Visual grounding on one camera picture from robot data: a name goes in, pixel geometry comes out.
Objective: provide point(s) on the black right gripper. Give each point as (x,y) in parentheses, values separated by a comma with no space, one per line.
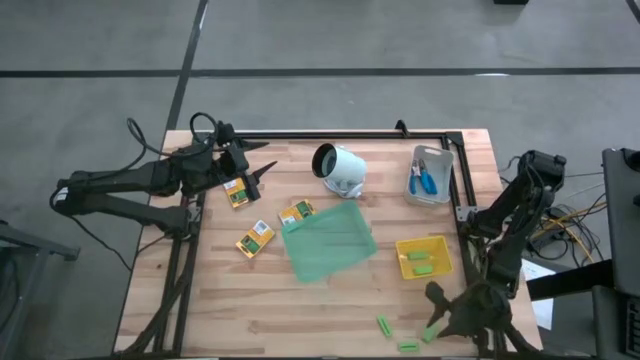
(480,312)

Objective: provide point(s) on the black metal table frame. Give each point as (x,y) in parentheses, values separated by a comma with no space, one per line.
(350,135)

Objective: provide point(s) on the small green block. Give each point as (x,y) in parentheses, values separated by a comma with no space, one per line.
(423,270)
(384,325)
(409,346)
(429,334)
(417,255)

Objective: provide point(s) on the green translucent plastic tray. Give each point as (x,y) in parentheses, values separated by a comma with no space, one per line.
(330,240)

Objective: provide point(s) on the black beam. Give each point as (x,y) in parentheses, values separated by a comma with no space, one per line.
(570,282)

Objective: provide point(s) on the yellow crayon box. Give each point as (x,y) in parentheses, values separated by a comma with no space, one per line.
(235,192)
(255,239)
(297,211)

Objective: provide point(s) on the white paper sheet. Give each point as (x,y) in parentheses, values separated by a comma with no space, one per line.
(542,310)

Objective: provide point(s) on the dark grey metal stand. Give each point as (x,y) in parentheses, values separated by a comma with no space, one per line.
(50,247)

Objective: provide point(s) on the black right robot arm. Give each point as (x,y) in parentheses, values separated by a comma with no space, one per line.
(520,210)

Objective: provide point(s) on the yellow plastic basket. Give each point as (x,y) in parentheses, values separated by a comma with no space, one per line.
(442,245)

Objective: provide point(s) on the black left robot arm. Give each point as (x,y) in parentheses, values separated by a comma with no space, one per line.
(125,180)

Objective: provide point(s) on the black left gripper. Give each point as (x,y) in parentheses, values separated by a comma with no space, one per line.
(232,166)

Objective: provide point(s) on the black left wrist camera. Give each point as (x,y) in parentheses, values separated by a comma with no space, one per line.
(226,134)

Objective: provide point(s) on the white security camera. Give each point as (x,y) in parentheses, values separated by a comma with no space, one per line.
(345,167)

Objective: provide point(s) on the dark grey equipment cabinet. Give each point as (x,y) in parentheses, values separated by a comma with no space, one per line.
(622,225)

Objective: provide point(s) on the black floor object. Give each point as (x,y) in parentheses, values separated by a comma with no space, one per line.
(510,2)

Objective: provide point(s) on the grey plastic bin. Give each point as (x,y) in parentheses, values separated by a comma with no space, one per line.
(442,170)

